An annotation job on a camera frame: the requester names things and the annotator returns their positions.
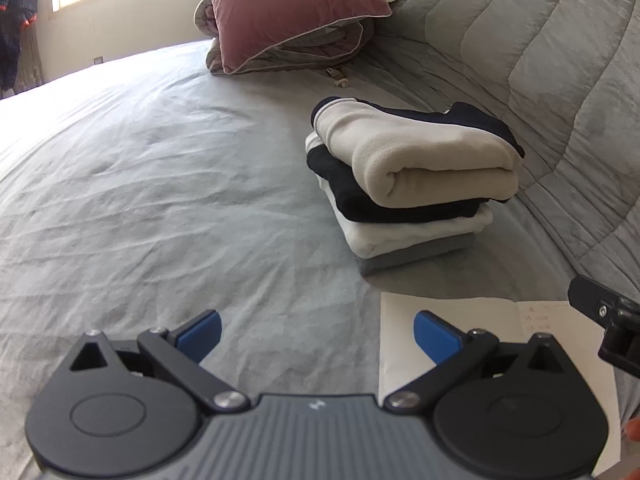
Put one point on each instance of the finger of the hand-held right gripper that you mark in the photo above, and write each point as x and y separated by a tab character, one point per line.
620	325

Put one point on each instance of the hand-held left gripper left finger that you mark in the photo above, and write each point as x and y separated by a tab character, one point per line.
200	337

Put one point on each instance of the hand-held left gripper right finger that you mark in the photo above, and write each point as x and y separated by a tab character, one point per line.
435	337

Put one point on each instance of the beige and black garment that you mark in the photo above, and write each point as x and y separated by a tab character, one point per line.
425	160

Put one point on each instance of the person's right hand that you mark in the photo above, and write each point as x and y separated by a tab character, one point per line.
633	429

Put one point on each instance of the open paper notebook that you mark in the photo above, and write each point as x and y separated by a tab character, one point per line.
550	320

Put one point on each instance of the grey folded garment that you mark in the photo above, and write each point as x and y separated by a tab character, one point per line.
415	257

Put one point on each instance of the bed with grey sheet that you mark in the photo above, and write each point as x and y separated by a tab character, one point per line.
150	185

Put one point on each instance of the grey quilted headboard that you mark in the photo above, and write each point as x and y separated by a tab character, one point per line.
525	60

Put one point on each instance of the folded grey pink duvet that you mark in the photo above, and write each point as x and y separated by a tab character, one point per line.
310	47

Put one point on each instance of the grey ribbed radiator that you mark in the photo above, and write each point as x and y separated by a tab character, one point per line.
31	55

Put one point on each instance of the large pink pillow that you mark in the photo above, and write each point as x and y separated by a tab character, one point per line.
285	5

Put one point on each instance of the dark hanging jacket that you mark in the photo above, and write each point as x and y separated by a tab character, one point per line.
17	25

